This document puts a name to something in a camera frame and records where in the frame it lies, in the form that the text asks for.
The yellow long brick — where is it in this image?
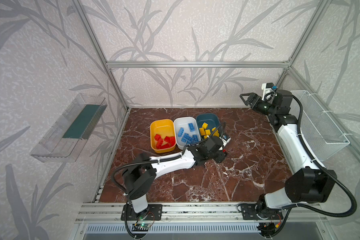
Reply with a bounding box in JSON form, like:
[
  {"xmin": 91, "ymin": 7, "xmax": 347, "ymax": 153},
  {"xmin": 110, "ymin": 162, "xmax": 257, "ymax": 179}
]
[{"xmin": 199, "ymin": 128, "xmax": 206, "ymax": 136}]

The small red brick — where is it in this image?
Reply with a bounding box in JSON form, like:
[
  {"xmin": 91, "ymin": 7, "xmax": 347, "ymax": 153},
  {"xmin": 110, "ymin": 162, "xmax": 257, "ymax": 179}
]
[{"xmin": 155, "ymin": 134, "xmax": 162, "ymax": 141}]

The blue brick group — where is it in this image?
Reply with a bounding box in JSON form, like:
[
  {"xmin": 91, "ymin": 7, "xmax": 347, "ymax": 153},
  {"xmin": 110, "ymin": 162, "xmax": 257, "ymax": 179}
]
[{"xmin": 188, "ymin": 123, "xmax": 196, "ymax": 132}]

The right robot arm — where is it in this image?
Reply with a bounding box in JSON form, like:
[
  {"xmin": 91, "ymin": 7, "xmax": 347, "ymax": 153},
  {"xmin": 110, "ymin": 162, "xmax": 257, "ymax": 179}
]
[{"xmin": 240, "ymin": 90, "xmax": 358, "ymax": 219}]

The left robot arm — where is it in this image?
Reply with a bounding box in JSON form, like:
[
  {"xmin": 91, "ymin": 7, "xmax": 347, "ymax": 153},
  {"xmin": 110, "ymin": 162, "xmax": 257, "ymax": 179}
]
[{"xmin": 111, "ymin": 134, "xmax": 231, "ymax": 221}]

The teal plastic bin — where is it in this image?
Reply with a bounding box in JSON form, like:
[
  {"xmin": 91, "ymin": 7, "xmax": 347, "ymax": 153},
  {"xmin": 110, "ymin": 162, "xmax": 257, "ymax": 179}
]
[{"xmin": 196, "ymin": 113, "xmax": 220, "ymax": 140}]

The white plastic bin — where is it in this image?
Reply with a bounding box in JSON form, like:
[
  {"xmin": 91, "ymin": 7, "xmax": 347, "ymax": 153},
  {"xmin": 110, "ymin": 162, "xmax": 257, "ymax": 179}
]
[{"xmin": 174, "ymin": 117, "xmax": 201, "ymax": 150}]

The yellow plastic bin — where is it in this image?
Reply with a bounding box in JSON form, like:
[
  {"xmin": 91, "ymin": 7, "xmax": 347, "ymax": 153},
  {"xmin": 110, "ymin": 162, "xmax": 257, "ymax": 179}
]
[{"xmin": 150, "ymin": 119, "xmax": 176, "ymax": 154}]

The right base wiring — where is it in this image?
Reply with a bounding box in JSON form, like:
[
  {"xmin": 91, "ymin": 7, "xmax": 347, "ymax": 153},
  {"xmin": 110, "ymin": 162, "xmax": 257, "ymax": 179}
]
[{"xmin": 257, "ymin": 220, "xmax": 284, "ymax": 239}]

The green circuit board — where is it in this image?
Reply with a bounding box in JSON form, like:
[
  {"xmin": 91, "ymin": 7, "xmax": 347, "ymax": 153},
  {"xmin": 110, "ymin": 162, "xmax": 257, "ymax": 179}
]
[{"xmin": 132, "ymin": 223, "xmax": 151, "ymax": 232}]

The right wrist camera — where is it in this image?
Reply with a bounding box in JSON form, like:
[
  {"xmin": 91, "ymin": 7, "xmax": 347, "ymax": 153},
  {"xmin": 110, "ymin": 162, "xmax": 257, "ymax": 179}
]
[{"xmin": 262, "ymin": 83, "xmax": 278, "ymax": 102}]

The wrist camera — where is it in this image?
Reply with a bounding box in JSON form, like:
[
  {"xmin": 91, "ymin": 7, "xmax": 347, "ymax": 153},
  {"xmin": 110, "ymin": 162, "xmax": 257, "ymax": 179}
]
[
  {"xmin": 221, "ymin": 134, "xmax": 231, "ymax": 147},
  {"xmin": 262, "ymin": 83, "xmax": 278, "ymax": 102}
]

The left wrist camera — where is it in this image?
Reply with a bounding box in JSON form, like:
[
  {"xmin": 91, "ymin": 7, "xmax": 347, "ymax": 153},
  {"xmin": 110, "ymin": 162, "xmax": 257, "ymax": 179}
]
[{"xmin": 221, "ymin": 134, "xmax": 231, "ymax": 147}]

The white wire mesh basket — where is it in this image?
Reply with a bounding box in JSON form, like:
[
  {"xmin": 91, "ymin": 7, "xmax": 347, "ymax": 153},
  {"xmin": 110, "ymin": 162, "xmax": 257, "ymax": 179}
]
[{"xmin": 291, "ymin": 90, "xmax": 350, "ymax": 161}]

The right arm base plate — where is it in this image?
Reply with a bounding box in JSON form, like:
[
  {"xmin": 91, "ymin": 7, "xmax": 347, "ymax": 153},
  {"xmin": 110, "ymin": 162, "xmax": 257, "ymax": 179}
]
[{"xmin": 237, "ymin": 203, "xmax": 284, "ymax": 221}]

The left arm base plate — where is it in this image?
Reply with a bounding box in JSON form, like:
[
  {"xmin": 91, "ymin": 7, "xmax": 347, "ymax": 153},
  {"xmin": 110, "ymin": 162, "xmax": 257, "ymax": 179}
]
[{"xmin": 121, "ymin": 204, "xmax": 163, "ymax": 221}]

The aluminium front rail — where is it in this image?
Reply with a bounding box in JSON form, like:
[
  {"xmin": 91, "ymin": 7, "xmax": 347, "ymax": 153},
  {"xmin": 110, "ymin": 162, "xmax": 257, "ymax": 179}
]
[{"xmin": 74, "ymin": 202, "xmax": 329, "ymax": 224}]

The clear plastic wall tray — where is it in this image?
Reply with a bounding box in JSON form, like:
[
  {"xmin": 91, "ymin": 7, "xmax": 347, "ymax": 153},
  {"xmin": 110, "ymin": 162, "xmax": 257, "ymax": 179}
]
[{"xmin": 30, "ymin": 94, "xmax": 108, "ymax": 163}]

